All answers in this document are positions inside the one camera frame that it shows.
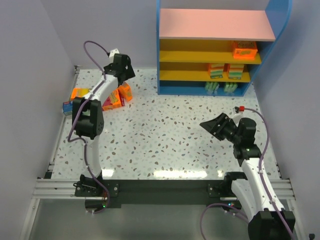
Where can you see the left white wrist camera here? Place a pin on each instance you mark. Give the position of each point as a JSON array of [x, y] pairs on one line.
[[112, 53]]

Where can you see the orange green sponge box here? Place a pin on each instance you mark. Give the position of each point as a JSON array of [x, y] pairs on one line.
[[79, 92]]

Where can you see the blue sponge pack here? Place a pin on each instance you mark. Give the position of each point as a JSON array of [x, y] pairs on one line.
[[211, 87], [230, 88], [67, 108]]

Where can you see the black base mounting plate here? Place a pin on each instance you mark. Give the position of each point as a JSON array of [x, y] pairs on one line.
[[115, 193]]

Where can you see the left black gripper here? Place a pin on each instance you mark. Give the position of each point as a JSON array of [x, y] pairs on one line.
[[125, 74]]

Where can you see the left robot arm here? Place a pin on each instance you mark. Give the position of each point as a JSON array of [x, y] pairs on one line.
[[87, 111]]

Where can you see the pink sponge box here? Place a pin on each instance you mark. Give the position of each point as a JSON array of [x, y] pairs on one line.
[[114, 101]]

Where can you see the blue shelf unit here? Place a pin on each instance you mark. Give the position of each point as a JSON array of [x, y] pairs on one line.
[[187, 40]]

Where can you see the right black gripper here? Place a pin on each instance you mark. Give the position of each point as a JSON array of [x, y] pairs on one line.
[[221, 126]]

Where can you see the blue sponge pack front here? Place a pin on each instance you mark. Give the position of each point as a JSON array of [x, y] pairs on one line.
[[211, 87]]

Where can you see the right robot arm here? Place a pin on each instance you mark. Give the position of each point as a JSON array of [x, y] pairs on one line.
[[267, 217]]

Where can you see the orange yellow sponge box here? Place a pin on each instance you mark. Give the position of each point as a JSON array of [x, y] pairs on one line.
[[216, 70]]

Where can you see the orange Scrub Daddy box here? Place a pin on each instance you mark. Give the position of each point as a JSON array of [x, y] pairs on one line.
[[244, 50]]

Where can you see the aluminium frame rail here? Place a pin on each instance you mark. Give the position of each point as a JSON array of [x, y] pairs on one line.
[[64, 189]]

